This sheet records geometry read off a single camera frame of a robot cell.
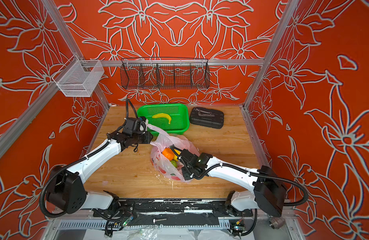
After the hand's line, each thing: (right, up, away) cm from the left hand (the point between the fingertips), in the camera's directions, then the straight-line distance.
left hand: (151, 134), depth 85 cm
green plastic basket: (+10, +10, +25) cm, 29 cm away
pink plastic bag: (+5, -4, -2) cm, 6 cm away
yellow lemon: (+14, -13, -1) cm, 19 cm away
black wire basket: (+6, +41, +14) cm, 43 cm away
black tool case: (+36, +10, +19) cm, 41 cm away
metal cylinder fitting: (+61, -38, -19) cm, 74 cm away
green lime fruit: (+14, -16, -1) cm, 21 cm away
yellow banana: (+2, +12, +25) cm, 28 cm away
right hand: (+19, -21, -6) cm, 29 cm away
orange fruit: (+10, -10, -2) cm, 15 cm away
